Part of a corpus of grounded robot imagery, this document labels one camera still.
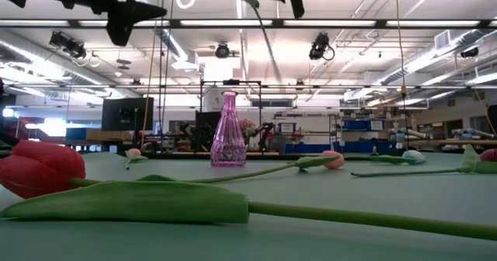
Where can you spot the brown cardboard box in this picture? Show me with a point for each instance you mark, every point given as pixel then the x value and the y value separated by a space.
pixel 108 134

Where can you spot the white air vent grille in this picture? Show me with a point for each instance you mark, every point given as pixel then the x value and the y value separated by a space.
pixel 442 39

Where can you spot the small black monitor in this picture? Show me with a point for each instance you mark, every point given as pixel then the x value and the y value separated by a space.
pixel 206 121

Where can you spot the green table mat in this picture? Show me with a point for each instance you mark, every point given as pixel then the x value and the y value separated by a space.
pixel 310 191

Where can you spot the dark red artificial tulip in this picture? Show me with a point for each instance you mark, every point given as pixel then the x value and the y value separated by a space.
pixel 490 155

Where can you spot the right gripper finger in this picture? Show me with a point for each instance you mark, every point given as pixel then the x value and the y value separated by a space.
pixel 297 4

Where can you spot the pale blue-white artificial tulip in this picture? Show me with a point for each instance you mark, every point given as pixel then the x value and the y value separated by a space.
pixel 414 157

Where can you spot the large black monitor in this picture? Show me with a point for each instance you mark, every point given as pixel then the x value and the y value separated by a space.
pixel 127 113

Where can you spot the metal shelving rack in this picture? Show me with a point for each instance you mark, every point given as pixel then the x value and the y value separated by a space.
pixel 334 129

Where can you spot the black ceiling-mounted camera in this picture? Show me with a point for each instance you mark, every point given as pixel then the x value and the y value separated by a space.
pixel 70 45
pixel 319 45

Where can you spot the black overhead frame beam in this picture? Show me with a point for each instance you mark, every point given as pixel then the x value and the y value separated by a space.
pixel 277 23

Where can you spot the pink artificial tulip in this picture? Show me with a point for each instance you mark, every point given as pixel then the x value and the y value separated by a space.
pixel 134 152
pixel 333 161

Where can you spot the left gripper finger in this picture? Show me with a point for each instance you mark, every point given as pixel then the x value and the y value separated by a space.
pixel 122 16

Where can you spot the blue storage bins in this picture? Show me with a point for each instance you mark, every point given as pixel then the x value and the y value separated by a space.
pixel 349 147

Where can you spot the small round ceiling camera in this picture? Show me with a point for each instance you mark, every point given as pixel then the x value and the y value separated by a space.
pixel 222 51

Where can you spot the pink glass vase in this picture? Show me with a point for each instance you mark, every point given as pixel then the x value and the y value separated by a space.
pixel 228 136

